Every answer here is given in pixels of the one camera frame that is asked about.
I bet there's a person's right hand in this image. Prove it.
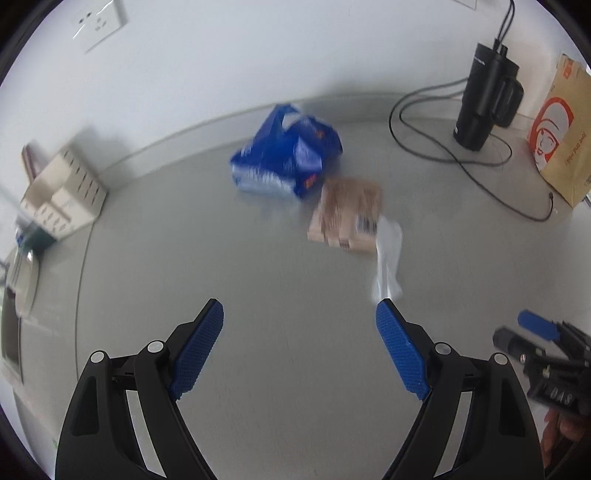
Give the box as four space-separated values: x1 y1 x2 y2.
540 409 589 467

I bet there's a brown paper bag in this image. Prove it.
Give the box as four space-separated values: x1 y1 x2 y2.
528 55 591 207

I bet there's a white wall socket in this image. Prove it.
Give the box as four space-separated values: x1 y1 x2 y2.
72 0 126 53

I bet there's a beige cardboard organizer box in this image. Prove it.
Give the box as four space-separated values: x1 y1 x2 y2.
20 145 107 241

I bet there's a white paper strip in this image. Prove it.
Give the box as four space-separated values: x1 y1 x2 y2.
372 215 403 304

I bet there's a dark green sponge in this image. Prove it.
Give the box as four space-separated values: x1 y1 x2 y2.
17 227 56 255

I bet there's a black insulated tumbler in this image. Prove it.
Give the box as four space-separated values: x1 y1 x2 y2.
454 40 524 151

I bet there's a blue plastic snack bag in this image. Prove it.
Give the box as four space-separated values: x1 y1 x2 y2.
229 104 342 199

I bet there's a black power cable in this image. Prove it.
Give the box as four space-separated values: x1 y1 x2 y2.
387 0 558 223

